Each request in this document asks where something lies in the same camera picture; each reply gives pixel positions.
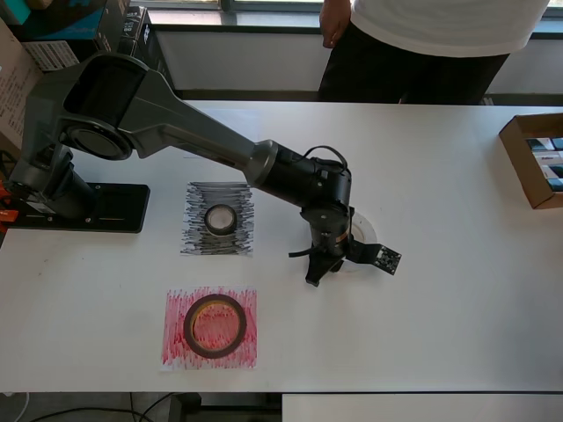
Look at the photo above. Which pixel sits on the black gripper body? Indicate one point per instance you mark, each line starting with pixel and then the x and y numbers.
pixel 336 252

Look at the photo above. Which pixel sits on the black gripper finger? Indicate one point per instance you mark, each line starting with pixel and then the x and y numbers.
pixel 317 270
pixel 338 266

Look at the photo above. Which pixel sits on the large white tape roll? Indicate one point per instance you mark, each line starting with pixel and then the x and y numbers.
pixel 367 228

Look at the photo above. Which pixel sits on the black electrical tape roll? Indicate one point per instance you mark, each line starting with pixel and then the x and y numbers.
pixel 213 228

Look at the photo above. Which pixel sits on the red double-sided tape roll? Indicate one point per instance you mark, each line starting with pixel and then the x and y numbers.
pixel 187 327

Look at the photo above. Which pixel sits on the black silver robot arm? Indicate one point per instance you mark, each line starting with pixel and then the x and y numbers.
pixel 198 132

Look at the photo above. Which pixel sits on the person right hand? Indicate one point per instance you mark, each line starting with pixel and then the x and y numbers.
pixel 335 22

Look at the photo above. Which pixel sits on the black scribbled paper sheet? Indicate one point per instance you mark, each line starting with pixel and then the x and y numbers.
pixel 198 242

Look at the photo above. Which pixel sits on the red scribbled paper sheet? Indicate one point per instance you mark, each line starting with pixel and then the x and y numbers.
pixel 176 351

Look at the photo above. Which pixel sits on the open cardboard tray box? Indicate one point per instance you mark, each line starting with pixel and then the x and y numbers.
pixel 519 167

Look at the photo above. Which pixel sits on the small white printed box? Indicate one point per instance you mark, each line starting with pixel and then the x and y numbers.
pixel 547 158

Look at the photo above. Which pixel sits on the person in black shorts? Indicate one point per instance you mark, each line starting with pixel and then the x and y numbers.
pixel 440 26

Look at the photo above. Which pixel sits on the large black carton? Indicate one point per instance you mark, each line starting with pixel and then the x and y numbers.
pixel 156 48

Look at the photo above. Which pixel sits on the black box white lettering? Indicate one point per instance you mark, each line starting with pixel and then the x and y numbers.
pixel 127 26

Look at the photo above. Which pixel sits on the orange clamp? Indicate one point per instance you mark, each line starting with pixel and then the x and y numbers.
pixel 9 216

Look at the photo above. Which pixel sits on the teal and dark box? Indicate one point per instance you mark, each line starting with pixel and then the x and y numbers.
pixel 66 22

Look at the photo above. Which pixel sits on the large GX760A cardboard box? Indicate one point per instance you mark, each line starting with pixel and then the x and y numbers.
pixel 13 88

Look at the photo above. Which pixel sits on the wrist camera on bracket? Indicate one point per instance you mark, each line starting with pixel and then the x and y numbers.
pixel 387 259

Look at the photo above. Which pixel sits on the dark table leg frame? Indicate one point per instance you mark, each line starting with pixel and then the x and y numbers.
pixel 184 409

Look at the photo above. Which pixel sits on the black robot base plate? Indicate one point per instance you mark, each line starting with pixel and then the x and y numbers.
pixel 123 206

